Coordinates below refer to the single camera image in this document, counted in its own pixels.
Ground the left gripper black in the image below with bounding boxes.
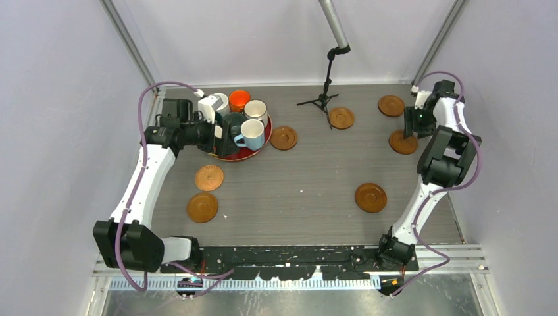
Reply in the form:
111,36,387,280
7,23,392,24
181,112,238,157

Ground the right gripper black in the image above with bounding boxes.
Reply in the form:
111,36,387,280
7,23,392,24
403,105,436,139

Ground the wooden coaster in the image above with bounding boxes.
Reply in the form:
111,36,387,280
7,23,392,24
378,95,405,117
270,126,298,151
186,192,219,223
329,107,355,130
388,130,419,155
355,183,388,213

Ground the woven rattan coaster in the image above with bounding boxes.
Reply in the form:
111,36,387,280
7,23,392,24
194,165,224,192

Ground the microphone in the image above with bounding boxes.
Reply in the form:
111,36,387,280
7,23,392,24
296,0,351,130

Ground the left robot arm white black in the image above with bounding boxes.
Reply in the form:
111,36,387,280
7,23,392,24
93,99,238,273

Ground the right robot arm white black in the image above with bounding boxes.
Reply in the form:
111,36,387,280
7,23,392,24
375,80,482,271

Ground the dark green cup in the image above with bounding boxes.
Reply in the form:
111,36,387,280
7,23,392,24
223,112,247,138

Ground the white cup back left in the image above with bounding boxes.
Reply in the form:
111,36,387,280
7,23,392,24
212,93,230,117

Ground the orange cup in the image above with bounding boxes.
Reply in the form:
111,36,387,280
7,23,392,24
228,90,251,112

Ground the white cup brown rim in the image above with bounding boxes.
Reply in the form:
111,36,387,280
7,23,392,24
243,99,268,128

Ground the red round tray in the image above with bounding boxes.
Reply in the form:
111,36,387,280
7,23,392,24
208,115,273,162

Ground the light blue mug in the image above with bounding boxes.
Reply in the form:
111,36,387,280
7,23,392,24
233,119,265,151

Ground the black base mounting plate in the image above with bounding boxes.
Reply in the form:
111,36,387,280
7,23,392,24
161,242,419,281

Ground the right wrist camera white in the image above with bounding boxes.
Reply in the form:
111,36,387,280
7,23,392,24
411,85,432,109

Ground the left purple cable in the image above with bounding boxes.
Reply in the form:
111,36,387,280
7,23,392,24
114,81,234,298

